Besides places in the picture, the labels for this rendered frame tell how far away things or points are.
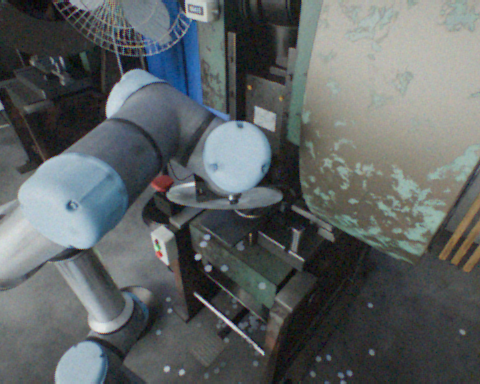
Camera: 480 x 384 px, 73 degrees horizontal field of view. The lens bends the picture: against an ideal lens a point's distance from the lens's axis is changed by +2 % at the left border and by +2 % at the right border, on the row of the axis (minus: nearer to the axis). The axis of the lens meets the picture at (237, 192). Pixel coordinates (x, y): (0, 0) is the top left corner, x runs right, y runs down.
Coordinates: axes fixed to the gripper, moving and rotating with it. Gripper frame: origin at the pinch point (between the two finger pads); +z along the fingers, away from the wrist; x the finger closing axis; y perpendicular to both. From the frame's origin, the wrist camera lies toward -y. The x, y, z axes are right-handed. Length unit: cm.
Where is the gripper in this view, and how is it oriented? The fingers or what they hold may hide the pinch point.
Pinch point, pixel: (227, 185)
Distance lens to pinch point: 69.4
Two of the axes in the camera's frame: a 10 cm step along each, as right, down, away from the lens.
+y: -9.8, 1.1, -1.4
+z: -1.3, 0.8, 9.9
